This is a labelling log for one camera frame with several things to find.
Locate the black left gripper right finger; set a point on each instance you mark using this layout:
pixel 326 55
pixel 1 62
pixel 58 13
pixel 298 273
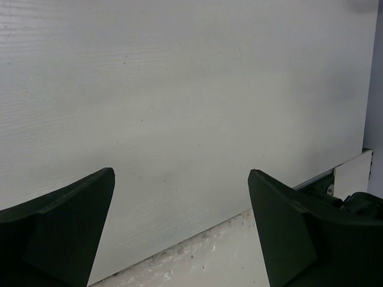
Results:
pixel 311 238

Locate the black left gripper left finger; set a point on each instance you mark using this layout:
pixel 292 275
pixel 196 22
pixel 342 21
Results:
pixel 52 240

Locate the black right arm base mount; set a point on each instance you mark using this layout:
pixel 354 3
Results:
pixel 344 197

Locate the silver aluminium rail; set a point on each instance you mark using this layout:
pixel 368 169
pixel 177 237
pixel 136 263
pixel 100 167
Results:
pixel 314 179

